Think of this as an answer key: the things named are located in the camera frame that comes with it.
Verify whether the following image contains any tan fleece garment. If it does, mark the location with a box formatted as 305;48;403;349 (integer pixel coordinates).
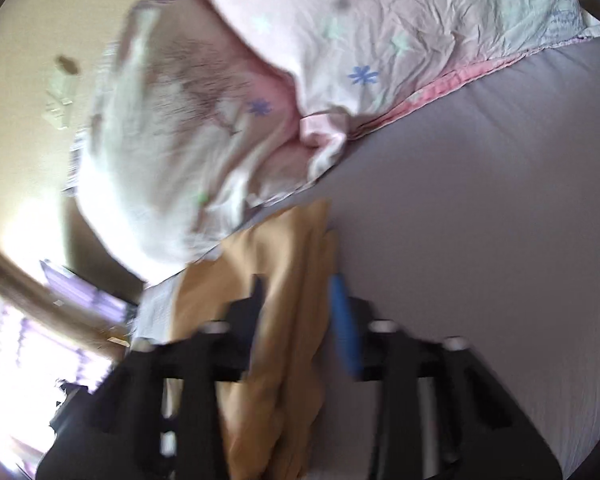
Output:
170;200;338;479

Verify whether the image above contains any purple curtain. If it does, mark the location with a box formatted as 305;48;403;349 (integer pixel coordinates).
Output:
40;260;137;324

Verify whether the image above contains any lavender bed sheet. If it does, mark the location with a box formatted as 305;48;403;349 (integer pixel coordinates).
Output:
294;38;600;479

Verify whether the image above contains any floral pillow with tree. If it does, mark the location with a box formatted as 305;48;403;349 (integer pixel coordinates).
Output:
68;0;348;284

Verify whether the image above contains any floral pillow with stars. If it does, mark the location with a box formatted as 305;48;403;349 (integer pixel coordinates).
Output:
211;0;600;136

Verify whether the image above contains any wall switch panel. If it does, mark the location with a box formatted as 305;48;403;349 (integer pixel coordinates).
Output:
43;54;81;130

